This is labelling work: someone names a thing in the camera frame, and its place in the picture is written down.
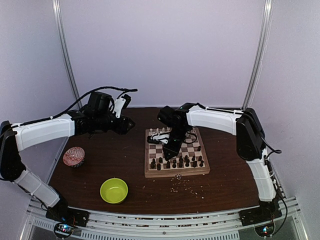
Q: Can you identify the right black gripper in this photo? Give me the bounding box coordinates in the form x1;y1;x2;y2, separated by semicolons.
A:
162;126;188;160

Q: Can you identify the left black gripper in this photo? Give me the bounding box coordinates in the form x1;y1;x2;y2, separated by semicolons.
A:
94;112;136;135

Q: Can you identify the dark queen piece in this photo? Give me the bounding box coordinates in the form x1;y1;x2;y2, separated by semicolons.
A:
165;161;171;169

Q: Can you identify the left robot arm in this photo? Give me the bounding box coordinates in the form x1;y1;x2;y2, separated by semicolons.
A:
0;86;137;222

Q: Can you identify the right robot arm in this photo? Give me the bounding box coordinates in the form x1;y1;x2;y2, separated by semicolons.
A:
157;103;281;221

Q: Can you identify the wooden chess board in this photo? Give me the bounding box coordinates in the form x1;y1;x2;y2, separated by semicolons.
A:
144;127;211;178

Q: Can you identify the green plastic bowl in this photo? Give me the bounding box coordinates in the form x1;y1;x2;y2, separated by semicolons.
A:
99;178;129;205

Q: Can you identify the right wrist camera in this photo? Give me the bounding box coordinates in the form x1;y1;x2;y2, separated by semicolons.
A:
146;133;170;144

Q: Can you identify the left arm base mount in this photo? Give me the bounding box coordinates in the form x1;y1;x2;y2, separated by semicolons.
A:
45;208;90;239

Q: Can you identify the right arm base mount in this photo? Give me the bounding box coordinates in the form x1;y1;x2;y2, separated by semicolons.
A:
238;206;282;238

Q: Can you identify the right aluminium frame post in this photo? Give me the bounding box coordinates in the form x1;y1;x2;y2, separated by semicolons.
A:
242;0;274;110

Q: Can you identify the aluminium frame post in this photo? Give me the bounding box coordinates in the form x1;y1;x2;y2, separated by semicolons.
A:
242;0;274;110
52;0;80;100

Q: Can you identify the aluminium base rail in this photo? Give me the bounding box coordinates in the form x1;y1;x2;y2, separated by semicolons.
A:
18;197;310;240

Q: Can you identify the left aluminium frame post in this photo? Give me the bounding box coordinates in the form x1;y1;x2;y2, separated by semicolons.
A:
52;0;80;100

